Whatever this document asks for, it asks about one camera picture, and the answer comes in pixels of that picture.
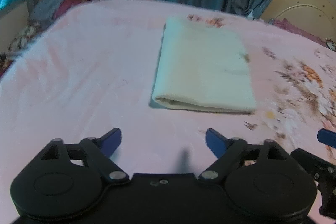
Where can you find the magenta pillow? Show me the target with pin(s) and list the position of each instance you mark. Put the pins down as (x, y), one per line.
(285, 24)

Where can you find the cream white garment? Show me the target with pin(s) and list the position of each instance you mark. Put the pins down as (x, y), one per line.
(203, 68)

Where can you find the cream round headboard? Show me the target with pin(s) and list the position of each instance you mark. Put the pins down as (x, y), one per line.
(316, 17)

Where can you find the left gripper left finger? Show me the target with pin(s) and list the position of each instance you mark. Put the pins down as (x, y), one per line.
(97, 152)

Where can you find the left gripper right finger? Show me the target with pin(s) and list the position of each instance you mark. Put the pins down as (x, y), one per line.
(229, 153)

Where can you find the blue grey clothes pile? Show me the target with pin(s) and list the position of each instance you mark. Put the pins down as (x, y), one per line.
(47, 11)

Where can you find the pink floral bed sheet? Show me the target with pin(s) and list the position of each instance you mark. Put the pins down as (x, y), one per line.
(94, 70)

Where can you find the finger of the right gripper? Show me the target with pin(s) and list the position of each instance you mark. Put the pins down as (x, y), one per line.
(327, 137)

